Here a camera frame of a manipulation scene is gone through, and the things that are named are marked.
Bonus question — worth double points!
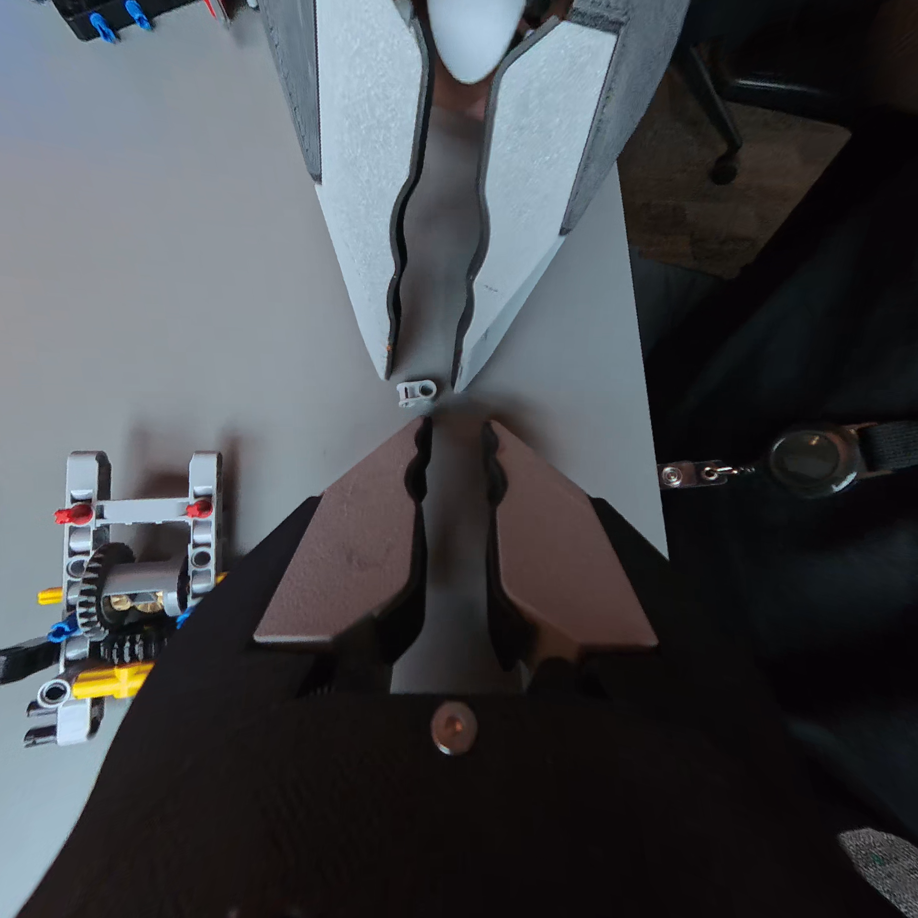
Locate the black lego piece blue pins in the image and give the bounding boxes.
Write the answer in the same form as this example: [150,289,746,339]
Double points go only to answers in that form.
[50,0,238,44]

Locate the black office chair base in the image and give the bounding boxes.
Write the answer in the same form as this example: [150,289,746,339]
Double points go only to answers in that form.
[674,0,890,187]

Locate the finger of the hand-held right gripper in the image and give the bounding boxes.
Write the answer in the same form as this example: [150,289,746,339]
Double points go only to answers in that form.
[314,0,433,381]
[450,16,619,393]

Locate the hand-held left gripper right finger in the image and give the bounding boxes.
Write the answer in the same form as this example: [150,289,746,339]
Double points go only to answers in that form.
[482,420,659,673]

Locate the black badge reel with clip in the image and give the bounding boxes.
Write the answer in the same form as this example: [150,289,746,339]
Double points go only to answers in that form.
[658,422,918,499]

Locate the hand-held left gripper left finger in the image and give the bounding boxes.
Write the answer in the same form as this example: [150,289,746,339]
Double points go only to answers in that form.
[252,417,433,667]

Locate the grey lego gear assembly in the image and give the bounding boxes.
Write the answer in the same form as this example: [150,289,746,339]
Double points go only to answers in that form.
[0,450,229,748]

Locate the person's dark clothing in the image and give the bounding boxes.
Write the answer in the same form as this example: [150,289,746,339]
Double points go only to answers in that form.
[631,108,918,862]

